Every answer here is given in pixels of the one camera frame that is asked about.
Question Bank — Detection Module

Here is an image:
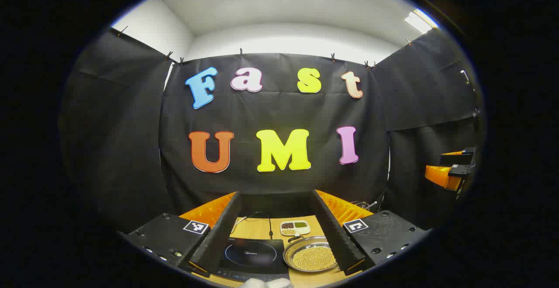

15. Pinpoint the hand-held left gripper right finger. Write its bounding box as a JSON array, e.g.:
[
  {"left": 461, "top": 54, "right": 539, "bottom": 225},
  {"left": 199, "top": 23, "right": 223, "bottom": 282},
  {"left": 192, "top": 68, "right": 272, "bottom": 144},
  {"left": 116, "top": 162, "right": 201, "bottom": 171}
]
[{"left": 311, "top": 189, "right": 431, "bottom": 277}]

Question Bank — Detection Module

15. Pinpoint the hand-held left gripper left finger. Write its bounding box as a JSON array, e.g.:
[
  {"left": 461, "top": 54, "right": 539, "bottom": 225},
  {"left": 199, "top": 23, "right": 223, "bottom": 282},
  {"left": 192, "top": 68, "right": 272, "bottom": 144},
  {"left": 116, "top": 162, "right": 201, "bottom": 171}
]
[{"left": 122, "top": 191, "right": 242, "bottom": 277}]

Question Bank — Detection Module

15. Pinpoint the stainless steel pot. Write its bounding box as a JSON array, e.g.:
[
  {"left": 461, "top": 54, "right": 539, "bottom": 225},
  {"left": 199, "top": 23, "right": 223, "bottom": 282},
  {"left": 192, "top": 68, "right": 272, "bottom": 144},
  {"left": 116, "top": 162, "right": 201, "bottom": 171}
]
[{"left": 283, "top": 234, "right": 339, "bottom": 274}]

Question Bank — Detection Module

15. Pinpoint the black induction cooktop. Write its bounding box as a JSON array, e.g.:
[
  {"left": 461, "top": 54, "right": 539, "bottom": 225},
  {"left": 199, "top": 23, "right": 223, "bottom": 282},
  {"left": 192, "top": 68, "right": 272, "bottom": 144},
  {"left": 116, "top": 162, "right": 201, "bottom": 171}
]
[{"left": 213, "top": 237, "right": 291, "bottom": 283}]

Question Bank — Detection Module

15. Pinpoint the pile of soybeans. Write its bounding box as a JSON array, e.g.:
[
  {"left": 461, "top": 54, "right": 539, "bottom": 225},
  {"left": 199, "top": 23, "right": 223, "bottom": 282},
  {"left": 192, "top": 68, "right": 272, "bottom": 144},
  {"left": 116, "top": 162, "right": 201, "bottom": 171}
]
[{"left": 292, "top": 245, "right": 338, "bottom": 271}]

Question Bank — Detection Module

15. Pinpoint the white divided bean dish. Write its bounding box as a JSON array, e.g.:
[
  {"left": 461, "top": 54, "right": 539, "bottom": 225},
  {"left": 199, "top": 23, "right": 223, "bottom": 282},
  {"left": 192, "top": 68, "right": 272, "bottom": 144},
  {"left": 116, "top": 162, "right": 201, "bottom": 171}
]
[{"left": 279, "top": 220, "right": 311, "bottom": 237}]

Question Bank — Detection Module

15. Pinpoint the white cloth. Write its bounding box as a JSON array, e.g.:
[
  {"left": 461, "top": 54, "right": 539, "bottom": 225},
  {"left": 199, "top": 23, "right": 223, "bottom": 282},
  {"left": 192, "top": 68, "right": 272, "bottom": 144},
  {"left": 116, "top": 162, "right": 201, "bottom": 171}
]
[{"left": 240, "top": 278, "right": 293, "bottom": 288}]

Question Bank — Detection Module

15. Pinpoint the small ceiling light panel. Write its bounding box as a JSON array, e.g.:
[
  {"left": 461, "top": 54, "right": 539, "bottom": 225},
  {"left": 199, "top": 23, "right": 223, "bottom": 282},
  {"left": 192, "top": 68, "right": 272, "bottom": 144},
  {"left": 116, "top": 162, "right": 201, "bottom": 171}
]
[{"left": 404, "top": 9, "right": 438, "bottom": 34}]

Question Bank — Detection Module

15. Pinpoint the row of small cloth clips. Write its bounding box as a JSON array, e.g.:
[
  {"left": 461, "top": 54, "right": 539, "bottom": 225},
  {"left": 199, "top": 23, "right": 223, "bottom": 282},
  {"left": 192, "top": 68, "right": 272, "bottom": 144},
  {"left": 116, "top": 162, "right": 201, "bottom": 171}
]
[{"left": 117, "top": 25, "right": 414, "bottom": 69}]

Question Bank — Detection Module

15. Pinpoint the white power cable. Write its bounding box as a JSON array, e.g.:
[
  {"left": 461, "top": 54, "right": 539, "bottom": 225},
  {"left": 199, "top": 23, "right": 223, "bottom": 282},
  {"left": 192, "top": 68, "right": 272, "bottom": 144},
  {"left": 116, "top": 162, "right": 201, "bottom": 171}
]
[{"left": 231, "top": 216, "right": 248, "bottom": 235}]

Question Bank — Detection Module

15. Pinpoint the black power cable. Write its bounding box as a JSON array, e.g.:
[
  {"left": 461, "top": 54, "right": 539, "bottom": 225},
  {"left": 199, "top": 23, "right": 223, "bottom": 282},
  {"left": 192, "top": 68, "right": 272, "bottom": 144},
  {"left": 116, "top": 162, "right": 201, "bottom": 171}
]
[{"left": 246, "top": 212, "right": 275, "bottom": 240}]

